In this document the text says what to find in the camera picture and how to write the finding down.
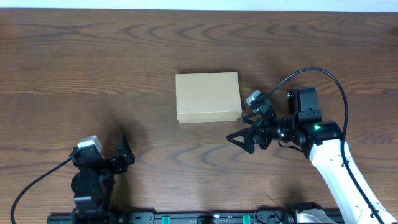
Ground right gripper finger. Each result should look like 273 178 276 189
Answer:
243 96 276 124
226 128 257 154

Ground brown cardboard box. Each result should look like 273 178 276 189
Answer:
175 72 242 124

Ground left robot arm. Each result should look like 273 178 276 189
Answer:
70 133 135 223

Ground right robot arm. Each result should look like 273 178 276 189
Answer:
227 87 396 223

